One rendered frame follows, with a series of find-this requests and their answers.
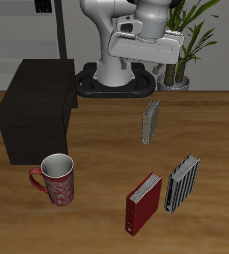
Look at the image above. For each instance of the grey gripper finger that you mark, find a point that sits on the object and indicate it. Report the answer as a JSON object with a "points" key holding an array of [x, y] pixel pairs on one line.
{"points": [[158, 68], [123, 63]]}

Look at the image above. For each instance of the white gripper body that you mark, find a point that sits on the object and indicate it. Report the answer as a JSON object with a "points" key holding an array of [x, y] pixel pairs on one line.
{"points": [[145, 49]]}

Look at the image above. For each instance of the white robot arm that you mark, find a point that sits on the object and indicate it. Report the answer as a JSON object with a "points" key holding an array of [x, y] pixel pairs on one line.
{"points": [[114, 46]]}

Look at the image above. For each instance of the pale yellow-grey book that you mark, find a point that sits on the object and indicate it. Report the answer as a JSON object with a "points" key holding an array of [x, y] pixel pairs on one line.
{"points": [[150, 122]]}

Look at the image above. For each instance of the black and white striped book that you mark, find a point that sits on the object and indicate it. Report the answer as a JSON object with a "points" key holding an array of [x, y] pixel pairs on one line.
{"points": [[181, 185]]}

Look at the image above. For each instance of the red book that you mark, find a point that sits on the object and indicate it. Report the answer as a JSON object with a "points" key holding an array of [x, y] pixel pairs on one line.
{"points": [[143, 205]]}

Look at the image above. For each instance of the green pot plant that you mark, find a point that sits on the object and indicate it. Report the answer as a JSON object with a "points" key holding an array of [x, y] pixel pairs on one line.
{"points": [[182, 49]]}

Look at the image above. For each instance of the dark brown desk caddy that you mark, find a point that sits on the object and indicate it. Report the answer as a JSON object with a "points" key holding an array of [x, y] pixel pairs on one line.
{"points": [[36, 109]]}

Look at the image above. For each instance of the red patterned mug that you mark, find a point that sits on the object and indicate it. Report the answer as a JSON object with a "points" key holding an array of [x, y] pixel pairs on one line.
{"points": [[57, 180]]}

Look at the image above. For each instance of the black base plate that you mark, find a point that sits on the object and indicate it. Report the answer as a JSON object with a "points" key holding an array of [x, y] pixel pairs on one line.
{"points": [[86, 86]]}

